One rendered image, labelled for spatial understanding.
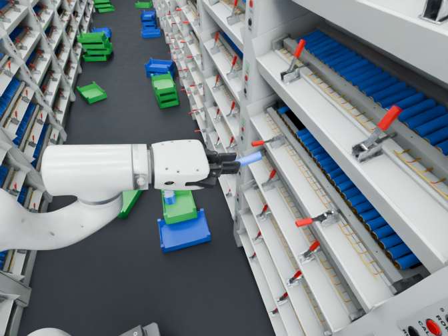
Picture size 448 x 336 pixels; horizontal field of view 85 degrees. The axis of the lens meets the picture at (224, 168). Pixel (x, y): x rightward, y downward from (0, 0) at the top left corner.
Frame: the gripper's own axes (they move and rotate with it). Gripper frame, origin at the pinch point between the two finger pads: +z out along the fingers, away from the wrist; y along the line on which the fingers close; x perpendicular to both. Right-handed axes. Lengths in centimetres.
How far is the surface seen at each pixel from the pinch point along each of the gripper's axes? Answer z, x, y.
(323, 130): 15.3, -11.4, -3.9
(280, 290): 35, 65, -9
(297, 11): 22.6, -23.6, 30.7
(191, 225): 15, 108, 53
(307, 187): 21.8, 6.9, -2.5
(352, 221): 23.6, 3.2, -15.4
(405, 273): 27.5, 3.7, -26.7
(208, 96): 26, 39, 100
